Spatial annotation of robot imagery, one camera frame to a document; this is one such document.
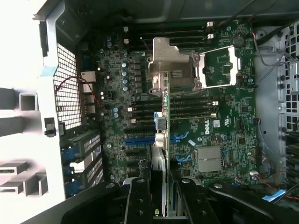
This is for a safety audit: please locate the silver chipset heatsink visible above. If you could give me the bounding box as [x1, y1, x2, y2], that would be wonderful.
[197, 146, 222, 173]

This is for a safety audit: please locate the blue expansion slot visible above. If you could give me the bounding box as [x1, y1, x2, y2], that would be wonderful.
[125, 139, 185, 147]

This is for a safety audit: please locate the blue slot clip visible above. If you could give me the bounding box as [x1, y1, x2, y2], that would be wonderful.
[63, 164, 76, 179]
[61, 146, 78, 161]
[65, 183, 82, 196]

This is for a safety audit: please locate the black expansion slot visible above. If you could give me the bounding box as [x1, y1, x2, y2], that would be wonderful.
[125, 127, 169, 137]

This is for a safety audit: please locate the green Dell motherboard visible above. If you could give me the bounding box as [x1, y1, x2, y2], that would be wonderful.
[93, 21, 260, 187]

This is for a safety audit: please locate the grey parts rack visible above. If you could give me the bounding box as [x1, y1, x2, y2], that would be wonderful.
[0, 86, 49, 197]

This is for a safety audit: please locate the open grey PC case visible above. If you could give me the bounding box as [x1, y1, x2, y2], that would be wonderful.
[32, 0, 299, 210]

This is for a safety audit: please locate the silver drive cage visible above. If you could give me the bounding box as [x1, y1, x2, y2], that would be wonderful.
[278, 21, 299, 187]

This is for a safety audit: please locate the metal socket cover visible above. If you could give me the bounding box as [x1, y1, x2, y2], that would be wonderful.
[198, 45, 241, 88]

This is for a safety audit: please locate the thin socket locking lever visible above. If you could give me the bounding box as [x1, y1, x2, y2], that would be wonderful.
[139, 36, 151, 52]

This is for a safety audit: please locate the round coin cell battery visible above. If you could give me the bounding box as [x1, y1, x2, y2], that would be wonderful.
[232, 35, 245, 46]

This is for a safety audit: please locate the blue SATA wire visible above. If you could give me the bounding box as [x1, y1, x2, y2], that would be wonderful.
[263, 190, 287, 201]

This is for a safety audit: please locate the red black twisted wire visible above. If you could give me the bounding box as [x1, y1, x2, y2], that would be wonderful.
[55, 76, 106, 110]

